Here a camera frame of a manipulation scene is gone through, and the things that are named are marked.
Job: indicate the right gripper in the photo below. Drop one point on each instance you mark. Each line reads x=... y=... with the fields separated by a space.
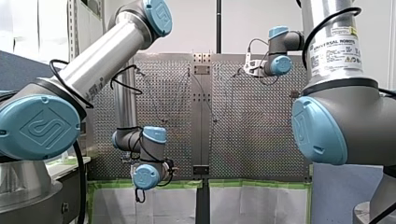
x=239 y=73

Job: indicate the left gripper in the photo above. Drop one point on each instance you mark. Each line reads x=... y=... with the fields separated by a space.
x=169 y=163

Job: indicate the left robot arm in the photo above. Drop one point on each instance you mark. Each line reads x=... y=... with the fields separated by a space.
x=106 y=56

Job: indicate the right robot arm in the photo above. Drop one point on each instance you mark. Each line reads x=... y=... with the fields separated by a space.
x=342 y=124

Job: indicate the connector holder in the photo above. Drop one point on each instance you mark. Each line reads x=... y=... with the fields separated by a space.
x=294 y=94

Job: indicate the black upright pole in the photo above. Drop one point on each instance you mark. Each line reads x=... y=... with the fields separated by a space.
x=219 y=25

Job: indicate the grey board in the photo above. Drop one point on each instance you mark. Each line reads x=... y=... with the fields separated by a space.
x=339 y=196

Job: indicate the perforated metal upright rail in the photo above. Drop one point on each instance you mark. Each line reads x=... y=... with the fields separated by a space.
x=73 y=28

